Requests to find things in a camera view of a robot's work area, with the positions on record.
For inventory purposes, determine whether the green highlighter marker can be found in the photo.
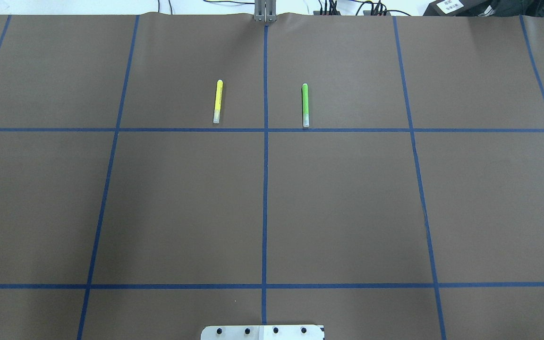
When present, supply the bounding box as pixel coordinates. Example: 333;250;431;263
301;83;310;128

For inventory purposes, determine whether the yellow highlighter marker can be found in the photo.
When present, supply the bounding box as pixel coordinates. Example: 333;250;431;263
213;79;224;124

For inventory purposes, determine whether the black plug cluster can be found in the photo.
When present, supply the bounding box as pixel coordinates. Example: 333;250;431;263
357;0;390;17
313;0;341;17

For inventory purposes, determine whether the black box with label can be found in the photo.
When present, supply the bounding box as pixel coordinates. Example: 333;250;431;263
423;0;495;17

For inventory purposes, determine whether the aluminium frame post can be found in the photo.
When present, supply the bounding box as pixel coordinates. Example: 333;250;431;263
253;0;278;24

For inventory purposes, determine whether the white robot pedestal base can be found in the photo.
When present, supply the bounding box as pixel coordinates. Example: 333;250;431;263
200;324;325;340

